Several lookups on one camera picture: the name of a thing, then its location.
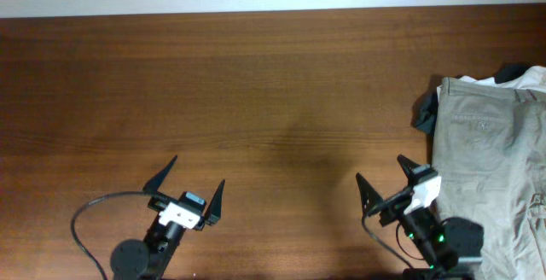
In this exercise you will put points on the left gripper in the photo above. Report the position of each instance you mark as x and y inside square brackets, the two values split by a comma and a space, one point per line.
[156, 201]

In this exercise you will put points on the khaki shorts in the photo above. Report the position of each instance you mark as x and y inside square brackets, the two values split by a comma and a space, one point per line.
[489, 148]

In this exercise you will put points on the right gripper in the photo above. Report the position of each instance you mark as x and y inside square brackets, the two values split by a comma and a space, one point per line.
[372, 204]

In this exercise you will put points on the white garment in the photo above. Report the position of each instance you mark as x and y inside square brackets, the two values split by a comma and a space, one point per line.
[529, 79]

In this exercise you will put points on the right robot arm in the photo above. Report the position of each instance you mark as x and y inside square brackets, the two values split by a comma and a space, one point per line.
[451, 247]

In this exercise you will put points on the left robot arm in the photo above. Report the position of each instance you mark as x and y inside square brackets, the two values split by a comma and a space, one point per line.
[149, 257]

